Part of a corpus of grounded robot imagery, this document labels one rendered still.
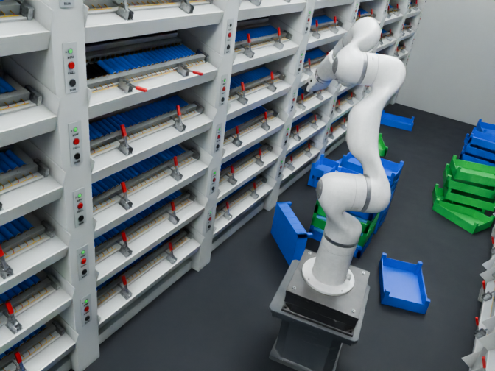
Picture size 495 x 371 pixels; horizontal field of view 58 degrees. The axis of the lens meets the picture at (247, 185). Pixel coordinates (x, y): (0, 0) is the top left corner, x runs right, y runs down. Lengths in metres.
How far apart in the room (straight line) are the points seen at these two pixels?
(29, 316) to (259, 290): 1.03
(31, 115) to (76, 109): 0.12
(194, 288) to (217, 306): 0.15
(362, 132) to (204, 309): 1.03
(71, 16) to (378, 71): 0.87
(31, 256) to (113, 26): 0.66
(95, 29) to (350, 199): 0.85
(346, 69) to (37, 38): 0.85
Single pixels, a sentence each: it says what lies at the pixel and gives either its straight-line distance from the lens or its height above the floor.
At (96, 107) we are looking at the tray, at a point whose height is 0.95.
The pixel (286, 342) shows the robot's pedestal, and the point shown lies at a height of 0.11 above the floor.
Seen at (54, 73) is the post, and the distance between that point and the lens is 1.18.
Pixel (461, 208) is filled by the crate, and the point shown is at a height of 0.04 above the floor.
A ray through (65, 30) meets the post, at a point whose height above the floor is 1.16.
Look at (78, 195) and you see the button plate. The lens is 1.35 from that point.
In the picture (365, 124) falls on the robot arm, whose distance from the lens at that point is 1.43.
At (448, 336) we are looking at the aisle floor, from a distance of 2.25.
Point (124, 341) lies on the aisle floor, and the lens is 1.88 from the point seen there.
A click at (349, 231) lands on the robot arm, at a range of 1.49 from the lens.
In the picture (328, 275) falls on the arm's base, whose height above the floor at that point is 0.43.
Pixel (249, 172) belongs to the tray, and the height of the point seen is 0.37.
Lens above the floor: 1.42
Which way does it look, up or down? 29 degrees down
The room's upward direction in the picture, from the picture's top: 9 degrees clockwise
